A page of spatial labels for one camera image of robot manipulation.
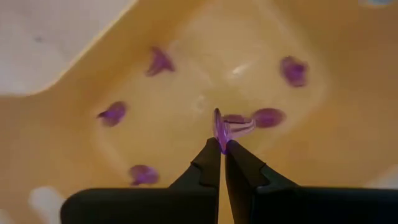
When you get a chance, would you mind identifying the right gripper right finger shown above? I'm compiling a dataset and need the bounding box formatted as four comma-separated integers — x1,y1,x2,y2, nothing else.
224,139,299,224

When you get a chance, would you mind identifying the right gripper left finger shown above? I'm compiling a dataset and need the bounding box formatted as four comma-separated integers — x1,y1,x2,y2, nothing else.
169,138,221,224

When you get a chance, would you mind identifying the yellow plastic bin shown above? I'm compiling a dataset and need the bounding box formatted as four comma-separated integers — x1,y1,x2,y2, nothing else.
0,0,398,224

